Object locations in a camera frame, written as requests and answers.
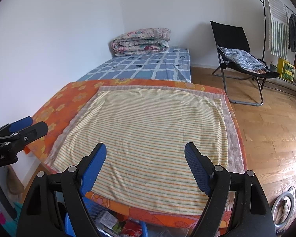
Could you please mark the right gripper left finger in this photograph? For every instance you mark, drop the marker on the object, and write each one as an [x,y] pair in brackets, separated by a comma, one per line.
[40,214]

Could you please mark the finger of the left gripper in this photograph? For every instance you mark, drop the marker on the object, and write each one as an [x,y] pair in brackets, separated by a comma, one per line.
[31,134]
[16,126]

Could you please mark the red cardboard box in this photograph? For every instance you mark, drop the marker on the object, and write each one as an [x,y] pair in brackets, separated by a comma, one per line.
[131,229]

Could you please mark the black folding chair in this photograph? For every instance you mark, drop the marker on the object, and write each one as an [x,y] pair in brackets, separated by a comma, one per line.
[234,37]

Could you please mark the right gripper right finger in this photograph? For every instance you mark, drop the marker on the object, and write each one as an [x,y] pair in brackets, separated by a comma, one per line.
[251,214]

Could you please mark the striped yellow towel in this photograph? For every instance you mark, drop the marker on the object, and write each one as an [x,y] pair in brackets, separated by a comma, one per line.
[145,132]

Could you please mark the yellow crate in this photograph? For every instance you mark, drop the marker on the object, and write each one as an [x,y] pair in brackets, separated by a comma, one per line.
[286,70]

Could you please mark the checked cushion on chair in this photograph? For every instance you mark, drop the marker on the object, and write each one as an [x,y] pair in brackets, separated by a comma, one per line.
[243,60]

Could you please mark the orange floral blanket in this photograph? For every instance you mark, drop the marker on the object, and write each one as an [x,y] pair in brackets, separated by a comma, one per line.
[57,113]

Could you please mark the green carton box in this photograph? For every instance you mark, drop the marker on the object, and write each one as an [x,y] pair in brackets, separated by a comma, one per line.
[109,221]

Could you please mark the black clothes rack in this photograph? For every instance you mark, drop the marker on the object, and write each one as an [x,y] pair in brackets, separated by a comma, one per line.
[266,37]

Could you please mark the white ring light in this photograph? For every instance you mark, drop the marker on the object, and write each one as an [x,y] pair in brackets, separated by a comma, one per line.
[283,208]

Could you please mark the folded floral quilt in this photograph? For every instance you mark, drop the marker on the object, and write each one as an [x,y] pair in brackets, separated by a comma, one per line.
[142,41]

